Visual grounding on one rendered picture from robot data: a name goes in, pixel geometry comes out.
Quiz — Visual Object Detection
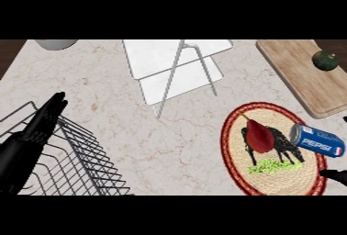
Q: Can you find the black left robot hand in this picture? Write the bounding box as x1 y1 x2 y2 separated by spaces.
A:
18 91 70 145

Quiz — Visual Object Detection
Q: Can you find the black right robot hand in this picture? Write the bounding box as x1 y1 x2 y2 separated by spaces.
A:
318 116 347 187

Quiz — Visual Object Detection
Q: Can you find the round woven red-rimmed placemat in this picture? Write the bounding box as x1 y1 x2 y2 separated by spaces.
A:
221 101 330 196

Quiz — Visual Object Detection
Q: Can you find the red pear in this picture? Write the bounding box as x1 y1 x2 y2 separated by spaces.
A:
240 113 277 154

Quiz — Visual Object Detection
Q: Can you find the white tiered shelf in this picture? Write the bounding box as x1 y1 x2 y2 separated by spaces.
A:
122 39 237 120

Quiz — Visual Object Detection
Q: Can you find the blue soda can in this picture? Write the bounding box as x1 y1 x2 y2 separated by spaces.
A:
290 122 347 159

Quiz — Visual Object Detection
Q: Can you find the white bowl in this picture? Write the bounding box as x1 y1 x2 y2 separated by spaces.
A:
35 39 80 51

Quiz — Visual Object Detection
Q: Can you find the wooden cutting board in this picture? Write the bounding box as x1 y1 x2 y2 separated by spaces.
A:
256 39 347 120

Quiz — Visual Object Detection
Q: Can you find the dark green round fruit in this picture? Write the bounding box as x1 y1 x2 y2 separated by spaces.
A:
312 50 340 73

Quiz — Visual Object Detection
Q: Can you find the black wire basket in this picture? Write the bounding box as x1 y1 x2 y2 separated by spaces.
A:
0 100 136 196

